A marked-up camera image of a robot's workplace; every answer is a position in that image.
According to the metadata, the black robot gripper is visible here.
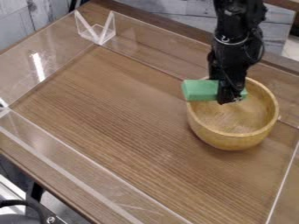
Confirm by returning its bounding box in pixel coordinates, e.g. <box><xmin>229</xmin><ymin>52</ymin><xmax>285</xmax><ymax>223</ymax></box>
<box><xmin>209</xmin><ymin>31</ymin><xmax>266</xmax><ymax>105</ymax></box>

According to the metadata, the green rectangular block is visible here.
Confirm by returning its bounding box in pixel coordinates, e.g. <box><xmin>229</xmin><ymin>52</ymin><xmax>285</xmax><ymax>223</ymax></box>
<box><xmin>182</xmin><ymin>79</ymin><xmax>249</xmax><ymax>102</ymax></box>

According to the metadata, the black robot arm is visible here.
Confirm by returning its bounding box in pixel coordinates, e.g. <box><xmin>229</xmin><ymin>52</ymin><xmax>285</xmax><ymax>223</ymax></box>
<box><xmin>207</xmin><ymin>0</ymin><xmax>267</xmax><ymax>104</ymax></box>

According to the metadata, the brown wooden bowl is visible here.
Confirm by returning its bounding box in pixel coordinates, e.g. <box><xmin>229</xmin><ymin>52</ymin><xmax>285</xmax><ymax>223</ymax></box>
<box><xmin>186</xmin><ymin>78</ymin><xmax>279</xmax><ymax>151</ymax></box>

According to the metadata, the black table leg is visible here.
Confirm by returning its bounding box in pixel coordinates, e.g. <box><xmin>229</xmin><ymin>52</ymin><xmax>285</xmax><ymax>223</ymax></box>
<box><xmin>27</xmin><ymin>182</ymin><xmax>44</xmax><ymax>202</ymax></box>

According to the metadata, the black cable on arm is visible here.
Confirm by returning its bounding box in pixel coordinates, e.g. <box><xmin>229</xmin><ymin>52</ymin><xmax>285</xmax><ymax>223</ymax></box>
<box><xmin>245</xmin><ymin>17</ymin><xmax>267</xmax><ymax>67</ymax></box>

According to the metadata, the black metal base bracket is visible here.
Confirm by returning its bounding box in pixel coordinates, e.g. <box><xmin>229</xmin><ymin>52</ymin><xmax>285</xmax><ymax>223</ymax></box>
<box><xmin>36</xmin><ymin>204</ymin><xmax>69</xmax><ymax>224</ymax></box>

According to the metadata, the black cable under table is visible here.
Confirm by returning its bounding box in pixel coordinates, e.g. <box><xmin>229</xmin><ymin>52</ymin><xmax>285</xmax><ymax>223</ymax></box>
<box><xmin>0</xmin><ymin>199</ymin><xmax>46</xmax><ymax>224</ymax></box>

